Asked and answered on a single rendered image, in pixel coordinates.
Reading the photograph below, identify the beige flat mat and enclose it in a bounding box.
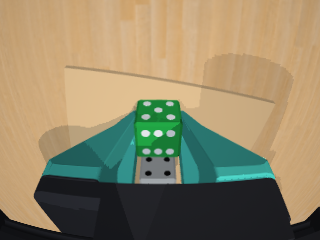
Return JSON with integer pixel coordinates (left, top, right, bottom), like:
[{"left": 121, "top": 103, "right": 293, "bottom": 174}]
[{"left": 64, "top": 65, "right": 275, "bottom": 150}]

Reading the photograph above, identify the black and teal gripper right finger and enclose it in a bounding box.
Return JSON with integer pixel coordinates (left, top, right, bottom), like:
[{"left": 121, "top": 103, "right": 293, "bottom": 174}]
[{"left": 179, "top": 111, "right": 275, "bottom": 184}]

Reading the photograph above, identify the white die with black pips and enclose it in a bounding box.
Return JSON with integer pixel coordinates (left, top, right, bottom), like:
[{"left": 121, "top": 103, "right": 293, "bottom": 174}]
[{"left": 139, "top": 157, "right": 176, "bottom": 184}]

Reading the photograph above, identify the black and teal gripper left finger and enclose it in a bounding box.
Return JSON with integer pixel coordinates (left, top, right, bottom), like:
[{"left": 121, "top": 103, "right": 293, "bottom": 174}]
[{"left": 41, "top": 111, "right": 137, "bottom": 184}]

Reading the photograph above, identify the green die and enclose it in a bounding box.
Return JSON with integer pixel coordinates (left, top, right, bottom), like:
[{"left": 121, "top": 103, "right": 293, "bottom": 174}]
[{"left": 134, "top": 100, "right": 183, "bottom": 157}]

